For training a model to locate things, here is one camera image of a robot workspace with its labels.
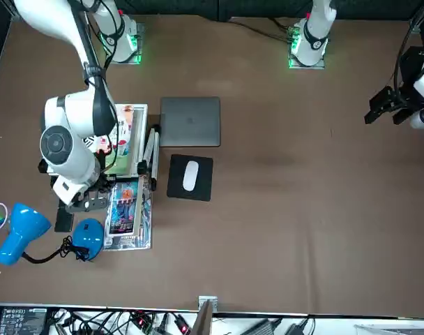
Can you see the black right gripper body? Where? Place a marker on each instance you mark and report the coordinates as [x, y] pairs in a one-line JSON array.
[[97, 188]]

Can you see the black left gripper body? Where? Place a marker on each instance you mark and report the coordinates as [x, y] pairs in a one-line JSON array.
[[407, 99]]

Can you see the green cover recipe book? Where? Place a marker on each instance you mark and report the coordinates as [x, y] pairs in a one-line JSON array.
[[125, 139]]

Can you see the blue desk lamp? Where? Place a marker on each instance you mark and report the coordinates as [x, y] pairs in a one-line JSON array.
[[20, 227]]

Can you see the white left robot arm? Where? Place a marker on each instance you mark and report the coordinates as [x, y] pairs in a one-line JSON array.
[[315, 38]]

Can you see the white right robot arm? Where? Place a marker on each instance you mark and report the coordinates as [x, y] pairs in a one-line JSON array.
[[69, 153]]

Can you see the small blue orange comic book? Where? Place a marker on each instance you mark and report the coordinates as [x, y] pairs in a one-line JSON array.
[[123, 209]]

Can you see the black left wrist block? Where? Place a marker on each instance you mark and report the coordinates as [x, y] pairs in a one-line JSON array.
[[412, 66]]

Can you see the black folding phone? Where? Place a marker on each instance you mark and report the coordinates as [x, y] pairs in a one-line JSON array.
[[63, 221]]

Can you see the large wrapped comic magazine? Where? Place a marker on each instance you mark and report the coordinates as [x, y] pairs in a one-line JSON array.
[[145, 227]]

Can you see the black mouse pad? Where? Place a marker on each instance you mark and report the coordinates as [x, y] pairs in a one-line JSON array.
[[175, 181]]

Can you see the white computer mouse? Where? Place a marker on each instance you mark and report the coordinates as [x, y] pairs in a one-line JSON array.
[[190, 176]]

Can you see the grey laptop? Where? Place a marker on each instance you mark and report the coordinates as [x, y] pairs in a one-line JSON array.
[[191, 122]]

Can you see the black labelled power adapter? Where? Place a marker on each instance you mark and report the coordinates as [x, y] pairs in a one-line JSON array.
[[20, 321]]

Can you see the grey flat case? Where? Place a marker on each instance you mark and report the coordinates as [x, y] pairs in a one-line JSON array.
[[390, 329]]

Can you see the grey power brick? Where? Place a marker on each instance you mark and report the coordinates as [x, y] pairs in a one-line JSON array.
[[264, 328]]

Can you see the black power plug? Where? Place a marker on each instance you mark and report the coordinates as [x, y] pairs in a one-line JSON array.
[[297, 329]]

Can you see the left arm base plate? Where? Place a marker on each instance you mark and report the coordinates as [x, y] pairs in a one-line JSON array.
[[320, 64]]

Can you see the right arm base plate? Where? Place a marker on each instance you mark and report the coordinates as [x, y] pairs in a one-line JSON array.
[[141, 35]]

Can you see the aluminium profile post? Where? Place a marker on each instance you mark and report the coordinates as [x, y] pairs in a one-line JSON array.
[[203, 317]]

